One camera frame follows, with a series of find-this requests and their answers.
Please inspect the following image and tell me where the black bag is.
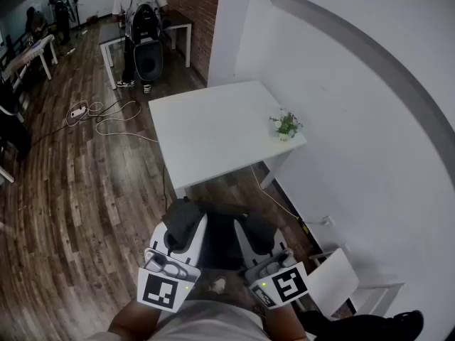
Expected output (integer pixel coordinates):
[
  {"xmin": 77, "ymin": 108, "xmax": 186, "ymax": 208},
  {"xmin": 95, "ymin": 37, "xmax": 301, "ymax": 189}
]
[{"xmin": 297, "ymin": 310, "xmax": 425, "ymax": 341}]

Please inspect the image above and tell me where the black backpack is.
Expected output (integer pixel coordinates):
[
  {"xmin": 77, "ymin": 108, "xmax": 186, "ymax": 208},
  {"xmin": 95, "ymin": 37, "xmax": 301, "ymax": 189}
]
[{"xmin": 162, "ymin": 196, "xmax": 279, "ymax": 271}]

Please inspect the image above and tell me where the yellowish cable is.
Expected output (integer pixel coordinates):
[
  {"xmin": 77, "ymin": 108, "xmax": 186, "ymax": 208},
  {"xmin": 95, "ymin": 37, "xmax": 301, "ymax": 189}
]
[{"xmin": 250, "ymin": 164, "xmax": 307, "ymax": 231}]

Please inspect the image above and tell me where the small potted plant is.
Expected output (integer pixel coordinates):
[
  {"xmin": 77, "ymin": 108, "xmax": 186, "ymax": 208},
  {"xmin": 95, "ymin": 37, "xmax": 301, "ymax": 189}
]
[{"xmin": 269, "ymin": 109, "xmax": 304, "ymax": 144}]

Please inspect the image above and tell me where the person's right forearm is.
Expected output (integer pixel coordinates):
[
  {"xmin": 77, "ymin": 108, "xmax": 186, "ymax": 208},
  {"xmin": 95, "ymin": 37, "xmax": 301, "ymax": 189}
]
[{"xmin": 282, "ymin": 303, "xmax": 309, "ymax": 341}]

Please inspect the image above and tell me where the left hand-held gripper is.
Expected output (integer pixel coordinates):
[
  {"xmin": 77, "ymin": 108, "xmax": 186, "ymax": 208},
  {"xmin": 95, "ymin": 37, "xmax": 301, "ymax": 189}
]
[{"xmin": 136, "ymin": 212, "xmax": 209, "ymax": 314}]

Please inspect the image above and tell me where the light wooden table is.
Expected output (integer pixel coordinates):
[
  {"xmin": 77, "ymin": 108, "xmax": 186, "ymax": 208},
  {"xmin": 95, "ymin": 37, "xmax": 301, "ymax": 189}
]
[{"xmin": 1, "ymin": 33, "xmax": 60, "ymax": 82}]

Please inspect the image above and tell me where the dark top table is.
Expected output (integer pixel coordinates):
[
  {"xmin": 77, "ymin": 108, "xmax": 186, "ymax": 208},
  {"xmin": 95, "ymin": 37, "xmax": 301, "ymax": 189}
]
[{"xmin": 98, "ymin": 10, "xmax": 195, "ymax": 91}]

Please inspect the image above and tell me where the black coat rack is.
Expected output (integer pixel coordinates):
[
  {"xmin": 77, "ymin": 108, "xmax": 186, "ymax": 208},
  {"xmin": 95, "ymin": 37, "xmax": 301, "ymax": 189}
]
[{"xmin": 68, "ymin": 0, "xmax": 85, "ymax": 32}]

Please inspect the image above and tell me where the person's light shirt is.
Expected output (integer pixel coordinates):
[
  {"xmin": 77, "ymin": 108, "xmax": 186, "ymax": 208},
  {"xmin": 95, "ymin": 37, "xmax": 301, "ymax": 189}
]
[{"xmin": 85, "ymin": 299, "xmax": 273, "ymax": 341}]

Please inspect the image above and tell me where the white chair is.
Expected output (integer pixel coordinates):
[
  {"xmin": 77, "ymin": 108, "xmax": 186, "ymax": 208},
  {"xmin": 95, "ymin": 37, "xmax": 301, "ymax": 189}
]
[{"xmin": 308, "ymin": 248, "xmax": 405, "ymax": 320}]

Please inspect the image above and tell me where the black floor cable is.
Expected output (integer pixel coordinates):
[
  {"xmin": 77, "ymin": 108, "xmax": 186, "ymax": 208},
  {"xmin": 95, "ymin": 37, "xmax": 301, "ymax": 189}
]
[{"xmin": 30, "ymin": 99, "xmax": 138, "ymax": 146}]

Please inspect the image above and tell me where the white floor cable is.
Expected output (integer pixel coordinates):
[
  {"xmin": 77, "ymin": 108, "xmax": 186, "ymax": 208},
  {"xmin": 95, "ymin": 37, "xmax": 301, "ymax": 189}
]
[{"xmin": 65, "ymin": 99, "xmax": 160, "ymax": 144}]

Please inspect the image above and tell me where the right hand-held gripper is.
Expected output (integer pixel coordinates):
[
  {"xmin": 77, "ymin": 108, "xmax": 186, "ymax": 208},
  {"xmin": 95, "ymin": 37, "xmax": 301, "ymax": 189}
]
[{"xmin": 234, "ymin": 219, "xmax": 310, "ymax": 310}]

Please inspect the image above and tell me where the white table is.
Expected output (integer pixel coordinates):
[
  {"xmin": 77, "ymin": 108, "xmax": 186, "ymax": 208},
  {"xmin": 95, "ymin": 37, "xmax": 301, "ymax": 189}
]
[{"xmin": 148, "ymin": 80, "xmax": 308, "ymax": 200}]

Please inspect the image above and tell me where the person's left forearm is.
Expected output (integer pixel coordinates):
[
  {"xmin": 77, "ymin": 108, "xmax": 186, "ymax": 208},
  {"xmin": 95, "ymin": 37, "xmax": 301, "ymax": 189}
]
[{"xmin": 107, "ymin": 299, "xmax": 168, "ymax": 341}]

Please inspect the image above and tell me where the black chair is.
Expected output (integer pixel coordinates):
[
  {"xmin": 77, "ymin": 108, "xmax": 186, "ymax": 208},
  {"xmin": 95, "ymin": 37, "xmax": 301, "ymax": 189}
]
[{"xmin": 0, "ymin": 82, "xmax": 33, "ymax": 186}]

